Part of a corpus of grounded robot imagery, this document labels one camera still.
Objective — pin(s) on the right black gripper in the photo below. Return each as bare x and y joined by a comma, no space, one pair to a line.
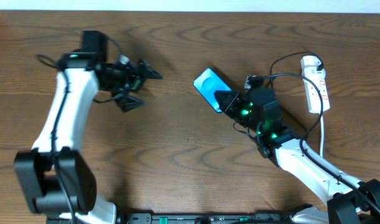
236,104

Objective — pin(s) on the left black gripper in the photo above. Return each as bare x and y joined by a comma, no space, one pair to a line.
135,83

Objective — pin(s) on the blue Galaxy smartphone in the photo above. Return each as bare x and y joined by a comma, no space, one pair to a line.
207,83

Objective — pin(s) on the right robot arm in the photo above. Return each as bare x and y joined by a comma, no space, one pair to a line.
348,199

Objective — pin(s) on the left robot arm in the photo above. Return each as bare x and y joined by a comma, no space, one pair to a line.
53,175

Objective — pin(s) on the white USB charger adapter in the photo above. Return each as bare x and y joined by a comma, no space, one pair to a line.
311,66

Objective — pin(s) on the white power strip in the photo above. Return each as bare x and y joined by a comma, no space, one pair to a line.
313,99

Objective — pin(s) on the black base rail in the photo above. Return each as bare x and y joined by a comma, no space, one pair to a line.
148,218

